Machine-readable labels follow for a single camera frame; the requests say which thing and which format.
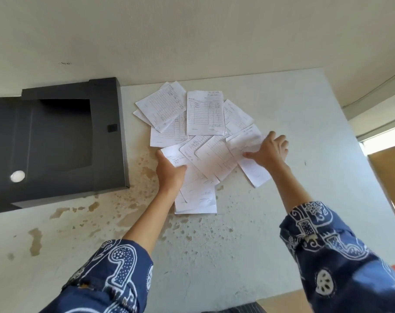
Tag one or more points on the brown wooden door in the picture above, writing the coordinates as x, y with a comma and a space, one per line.
391, 182

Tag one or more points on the black folder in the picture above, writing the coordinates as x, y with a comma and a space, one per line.
60, 143

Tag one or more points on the person's left hand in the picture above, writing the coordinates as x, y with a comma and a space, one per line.
171, 176

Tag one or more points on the person's left forearm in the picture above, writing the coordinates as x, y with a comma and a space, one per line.
132, 244

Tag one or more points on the person's right hand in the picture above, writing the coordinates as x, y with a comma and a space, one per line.
270, 153

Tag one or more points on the white door frame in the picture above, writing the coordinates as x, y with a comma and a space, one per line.
377, 104

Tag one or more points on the person's right forearm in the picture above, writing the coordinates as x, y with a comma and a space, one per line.
331, 251

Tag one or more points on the pile of white papers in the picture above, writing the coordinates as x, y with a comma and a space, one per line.
205, 114

